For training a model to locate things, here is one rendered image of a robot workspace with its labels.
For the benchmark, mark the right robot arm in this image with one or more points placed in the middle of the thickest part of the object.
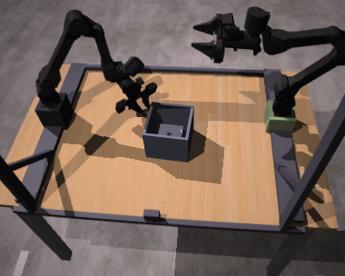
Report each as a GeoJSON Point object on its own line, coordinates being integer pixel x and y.
{"type": "Point", "coordinates": [277, 41]}

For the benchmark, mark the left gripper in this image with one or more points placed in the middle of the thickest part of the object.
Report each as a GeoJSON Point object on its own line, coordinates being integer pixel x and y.
{"type": "Point", "coordinates": [120, 106]}

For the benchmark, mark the white flat plate with hole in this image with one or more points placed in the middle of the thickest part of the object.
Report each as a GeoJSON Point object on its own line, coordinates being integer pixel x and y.
{"type": "Point", "coordinates": [171, 130]}

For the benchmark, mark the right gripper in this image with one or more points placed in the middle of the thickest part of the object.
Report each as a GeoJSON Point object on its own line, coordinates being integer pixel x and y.
{"type": "Point", "coordinates": [217, 51]}

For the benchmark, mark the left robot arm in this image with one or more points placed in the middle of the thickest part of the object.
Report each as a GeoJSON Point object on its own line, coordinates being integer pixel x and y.
{"type": "Point", "coordinates": [74, 27]}

